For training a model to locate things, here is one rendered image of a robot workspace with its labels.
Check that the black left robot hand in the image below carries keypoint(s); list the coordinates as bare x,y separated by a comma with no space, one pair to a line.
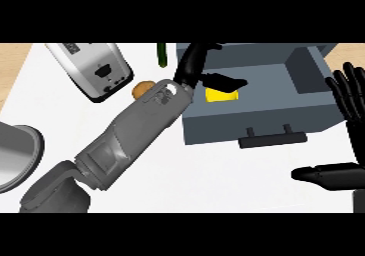
190,63

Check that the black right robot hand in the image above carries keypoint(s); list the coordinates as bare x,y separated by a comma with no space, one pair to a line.
356,100

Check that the yellow cup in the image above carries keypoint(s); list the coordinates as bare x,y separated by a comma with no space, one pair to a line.
221,96

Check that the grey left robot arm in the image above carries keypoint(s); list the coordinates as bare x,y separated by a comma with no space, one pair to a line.
136,126

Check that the grey-blue open drawer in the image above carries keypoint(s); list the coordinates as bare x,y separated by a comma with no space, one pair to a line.
268,76

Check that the grey-blue drawer front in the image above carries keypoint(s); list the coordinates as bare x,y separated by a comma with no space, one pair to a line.
261,121

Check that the green cucumber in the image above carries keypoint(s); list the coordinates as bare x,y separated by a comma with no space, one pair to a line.
162,55

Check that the brown potato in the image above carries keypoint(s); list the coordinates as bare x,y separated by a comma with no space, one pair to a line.
141,90

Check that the silver toaster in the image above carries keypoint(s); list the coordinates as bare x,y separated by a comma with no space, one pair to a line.
94,71

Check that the grey round pot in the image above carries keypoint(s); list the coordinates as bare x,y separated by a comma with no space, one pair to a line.
13,156

